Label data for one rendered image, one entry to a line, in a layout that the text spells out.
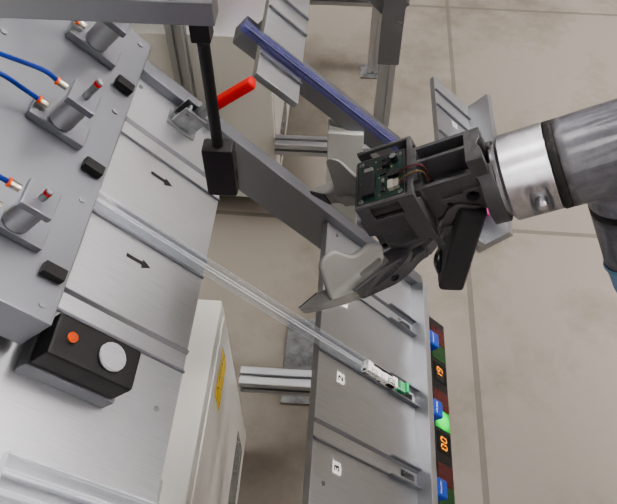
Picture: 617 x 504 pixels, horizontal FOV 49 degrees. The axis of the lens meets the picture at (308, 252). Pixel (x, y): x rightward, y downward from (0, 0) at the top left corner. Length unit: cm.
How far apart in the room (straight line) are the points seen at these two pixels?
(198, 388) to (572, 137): 70
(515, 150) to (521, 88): 208
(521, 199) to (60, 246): 37
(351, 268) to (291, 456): 111
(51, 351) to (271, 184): 44
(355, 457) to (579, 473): 104
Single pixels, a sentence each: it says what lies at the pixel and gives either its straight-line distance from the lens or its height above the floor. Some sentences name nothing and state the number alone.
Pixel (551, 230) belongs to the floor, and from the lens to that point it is 216.
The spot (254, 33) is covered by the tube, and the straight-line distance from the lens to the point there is 90.
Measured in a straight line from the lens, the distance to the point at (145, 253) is 68.
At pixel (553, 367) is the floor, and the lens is 188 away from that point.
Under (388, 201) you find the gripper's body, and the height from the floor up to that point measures 115.
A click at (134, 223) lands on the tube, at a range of 67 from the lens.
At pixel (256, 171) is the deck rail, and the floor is 95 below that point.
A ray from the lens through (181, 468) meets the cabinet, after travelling 102.
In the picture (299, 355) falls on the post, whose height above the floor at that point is 1.
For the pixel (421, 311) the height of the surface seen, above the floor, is 73.
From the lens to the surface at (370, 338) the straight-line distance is 90.
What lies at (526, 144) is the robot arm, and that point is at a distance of 57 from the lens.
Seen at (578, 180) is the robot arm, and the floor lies 118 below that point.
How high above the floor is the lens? 156
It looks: 52 degrees down
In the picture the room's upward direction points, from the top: straight up
